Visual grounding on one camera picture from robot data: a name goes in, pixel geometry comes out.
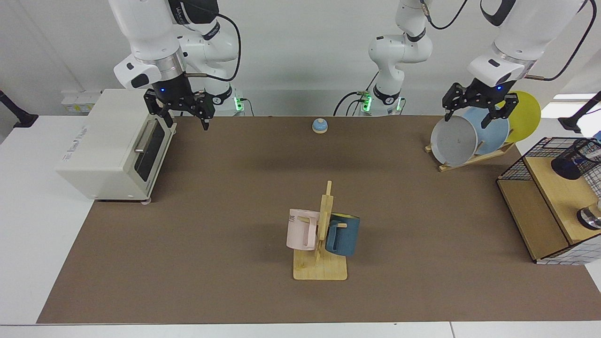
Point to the brown table cloth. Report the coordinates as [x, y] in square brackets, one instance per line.
[188, 281]

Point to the grey plate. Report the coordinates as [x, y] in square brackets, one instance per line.
[453, 141]

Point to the wooden cup stand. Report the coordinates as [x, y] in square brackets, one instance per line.
[319, 270]

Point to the light blue plate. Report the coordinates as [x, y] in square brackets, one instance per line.
[495, 138]

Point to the pink cup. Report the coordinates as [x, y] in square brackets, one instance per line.
[296, 230]

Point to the black mesh pen holder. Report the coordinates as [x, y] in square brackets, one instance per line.
[563, 169]

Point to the small blue round bell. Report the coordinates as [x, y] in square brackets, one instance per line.
[319, 126]

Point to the dark blue cup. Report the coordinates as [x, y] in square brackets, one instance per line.
[347, 234]

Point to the yellow plate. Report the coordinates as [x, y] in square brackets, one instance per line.
[526, 117]

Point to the pale toaster oven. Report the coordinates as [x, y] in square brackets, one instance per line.
[108, 141]

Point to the wooden plate rack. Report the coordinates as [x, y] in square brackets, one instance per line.
[469, 161]

